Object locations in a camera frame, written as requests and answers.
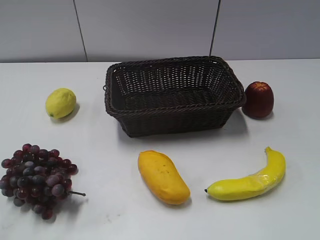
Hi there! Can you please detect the purple grape bunch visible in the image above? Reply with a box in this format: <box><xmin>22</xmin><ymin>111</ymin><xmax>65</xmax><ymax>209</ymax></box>
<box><xmin>0</xmin><ymin>143</ymin><xmax>86</xmax><ymax>220</ymax></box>

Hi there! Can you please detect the dark red apple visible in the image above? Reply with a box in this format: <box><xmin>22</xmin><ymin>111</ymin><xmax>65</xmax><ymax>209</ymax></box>
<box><xmin>242</xmin><ymin>81</ymin><xmax>274</xmax><ymax>118</ymax></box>

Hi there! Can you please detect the yellow lemon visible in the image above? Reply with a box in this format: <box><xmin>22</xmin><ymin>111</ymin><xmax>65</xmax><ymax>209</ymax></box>
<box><xmin>45</xmin><ymin>88</ymin><xmax>77</xmax><ymax>119</ymax></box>

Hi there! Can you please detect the dark woven wicker basket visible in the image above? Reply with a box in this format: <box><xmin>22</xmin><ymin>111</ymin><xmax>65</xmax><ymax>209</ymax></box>
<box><xmin>103</xmin><ymin>56</ymin><xmax>246</xmax><ymax>138</ymax></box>

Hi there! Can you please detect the orange yellow mango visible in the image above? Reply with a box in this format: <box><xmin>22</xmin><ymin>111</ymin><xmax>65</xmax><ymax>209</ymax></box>
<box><xmin>138</xmin><ymin>150</ymin><xmax>191</xmax><ymax>205</ymax></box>

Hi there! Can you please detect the yellow banana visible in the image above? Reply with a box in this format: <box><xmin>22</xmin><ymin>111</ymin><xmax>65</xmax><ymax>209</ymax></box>
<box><xmin>204</xmin><ymin>147</ymin><xmax>286</xmax><ymax>201</ymax></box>

